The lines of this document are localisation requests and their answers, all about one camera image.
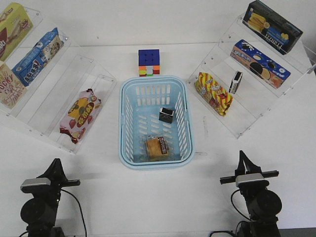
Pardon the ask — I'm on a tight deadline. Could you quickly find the pink strawberry snack bag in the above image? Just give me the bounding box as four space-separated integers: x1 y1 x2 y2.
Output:
60 88 102 144

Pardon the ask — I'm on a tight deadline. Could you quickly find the multicolour puzzle cube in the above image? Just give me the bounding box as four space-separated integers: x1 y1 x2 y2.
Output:
138 49 160 77

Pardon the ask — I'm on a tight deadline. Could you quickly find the black white tissue pack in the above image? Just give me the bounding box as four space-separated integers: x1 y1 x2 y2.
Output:
229 71 243 94

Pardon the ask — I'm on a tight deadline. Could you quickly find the red yellow striped snack bag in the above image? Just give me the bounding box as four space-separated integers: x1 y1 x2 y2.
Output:
195 72 234 116

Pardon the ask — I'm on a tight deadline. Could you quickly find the yellow green biscuit box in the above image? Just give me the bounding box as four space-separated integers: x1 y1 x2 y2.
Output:
0 2 33 61

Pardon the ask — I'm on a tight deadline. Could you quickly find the left black cable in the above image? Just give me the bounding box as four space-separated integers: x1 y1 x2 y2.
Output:
17 189 88 237

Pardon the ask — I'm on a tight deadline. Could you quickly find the black Franzzi cookie box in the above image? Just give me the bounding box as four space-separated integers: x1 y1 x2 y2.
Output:
242 0 303 55

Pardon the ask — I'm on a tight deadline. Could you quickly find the right clear acrylic shelf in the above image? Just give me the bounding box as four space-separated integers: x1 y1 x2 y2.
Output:
187 15 316 138

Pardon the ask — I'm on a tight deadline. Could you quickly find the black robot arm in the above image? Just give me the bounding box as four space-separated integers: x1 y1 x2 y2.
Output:
20 158 80 237
220 150 282 237

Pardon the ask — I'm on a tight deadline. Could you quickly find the clear acrylic shelf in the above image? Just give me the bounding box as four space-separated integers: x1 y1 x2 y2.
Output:
0 7 116 153
187 15 316 138

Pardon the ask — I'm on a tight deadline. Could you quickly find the blue sandwich cookie box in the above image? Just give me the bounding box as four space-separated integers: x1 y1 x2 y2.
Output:
230 39 291 89

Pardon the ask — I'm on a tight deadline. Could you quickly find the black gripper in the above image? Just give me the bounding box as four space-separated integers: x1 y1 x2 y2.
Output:
220 150 279 190
37 158 80 197

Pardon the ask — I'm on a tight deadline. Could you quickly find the left clear acrylic shelf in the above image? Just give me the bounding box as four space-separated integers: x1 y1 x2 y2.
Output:
0 7 116 153

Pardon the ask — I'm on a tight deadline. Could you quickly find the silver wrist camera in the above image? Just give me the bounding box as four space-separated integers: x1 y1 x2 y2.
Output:
20 178 51 194
236 173 268 188

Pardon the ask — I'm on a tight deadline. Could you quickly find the blue cookie bag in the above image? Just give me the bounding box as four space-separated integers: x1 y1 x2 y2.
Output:
12 28 64 87

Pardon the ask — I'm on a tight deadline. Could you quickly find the beige Pocky box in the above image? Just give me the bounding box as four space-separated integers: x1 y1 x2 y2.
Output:
0 61 27 109

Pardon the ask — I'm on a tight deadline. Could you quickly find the light blue plastic basket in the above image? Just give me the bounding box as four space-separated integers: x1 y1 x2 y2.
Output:
118 76 195 170

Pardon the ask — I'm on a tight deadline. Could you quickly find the bread slice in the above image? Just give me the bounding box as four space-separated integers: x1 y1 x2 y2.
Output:
143 134 171 162

